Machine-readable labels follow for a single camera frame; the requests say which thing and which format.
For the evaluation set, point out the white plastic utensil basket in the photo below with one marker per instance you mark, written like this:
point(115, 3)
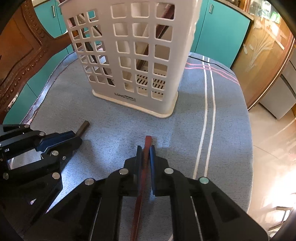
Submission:
point(133, 52)

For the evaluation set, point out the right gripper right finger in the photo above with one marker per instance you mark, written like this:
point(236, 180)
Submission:
point(199, 209)

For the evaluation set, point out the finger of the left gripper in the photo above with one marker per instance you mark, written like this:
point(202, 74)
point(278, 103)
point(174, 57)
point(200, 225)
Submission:
point(65, 143)
point(20, 135)

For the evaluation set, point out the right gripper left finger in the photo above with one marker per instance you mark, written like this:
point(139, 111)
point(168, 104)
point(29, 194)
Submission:
point(91, 211)

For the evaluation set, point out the carved wooden chair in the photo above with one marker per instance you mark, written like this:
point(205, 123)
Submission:
point(26, 46)

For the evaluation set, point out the grey refrigerator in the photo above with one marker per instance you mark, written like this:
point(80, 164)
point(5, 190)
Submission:
point(281, 97)

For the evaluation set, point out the blue striped cloth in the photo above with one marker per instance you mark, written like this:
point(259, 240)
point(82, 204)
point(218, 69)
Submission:
point(208, 134)

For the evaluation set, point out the wooden glass partition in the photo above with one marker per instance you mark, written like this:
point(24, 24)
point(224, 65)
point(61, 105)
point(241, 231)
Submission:
point(264, 53)

